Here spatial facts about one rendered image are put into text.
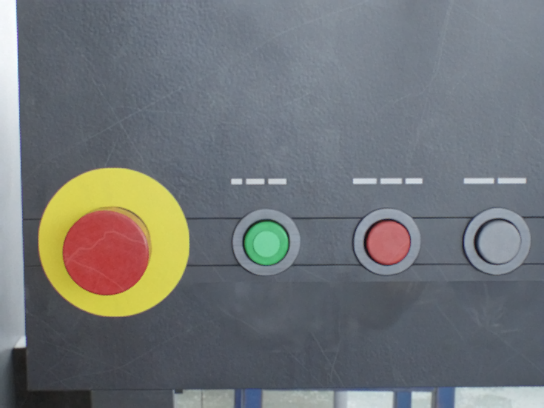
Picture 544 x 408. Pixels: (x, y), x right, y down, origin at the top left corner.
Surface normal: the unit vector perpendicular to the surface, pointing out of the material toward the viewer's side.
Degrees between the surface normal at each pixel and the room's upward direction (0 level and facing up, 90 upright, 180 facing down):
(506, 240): 90
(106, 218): 90
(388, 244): 90
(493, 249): 90
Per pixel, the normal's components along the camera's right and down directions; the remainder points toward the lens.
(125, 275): 0.03, 0.11
